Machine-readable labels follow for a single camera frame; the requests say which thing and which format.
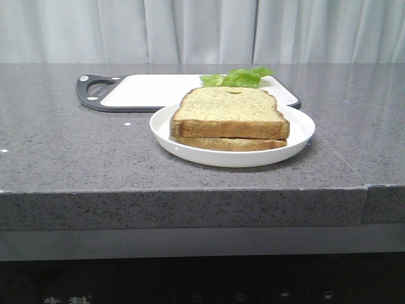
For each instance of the white cutting board grey rim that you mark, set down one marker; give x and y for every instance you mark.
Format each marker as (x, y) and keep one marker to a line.
(142, 93)

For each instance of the green lettuce leaf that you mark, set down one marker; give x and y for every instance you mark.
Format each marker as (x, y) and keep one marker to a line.
(241, 77)

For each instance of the grey-white curtain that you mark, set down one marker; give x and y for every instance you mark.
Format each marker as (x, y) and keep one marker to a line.
(202, 32)

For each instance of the white round plate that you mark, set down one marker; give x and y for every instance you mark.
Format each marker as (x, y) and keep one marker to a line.
(302, 129)

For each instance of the bread slice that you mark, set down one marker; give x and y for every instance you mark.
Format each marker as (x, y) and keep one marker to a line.
(230, 144)
(229, 112)

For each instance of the black appliance control panel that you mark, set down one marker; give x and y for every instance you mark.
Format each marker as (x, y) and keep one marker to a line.
(347, 278)

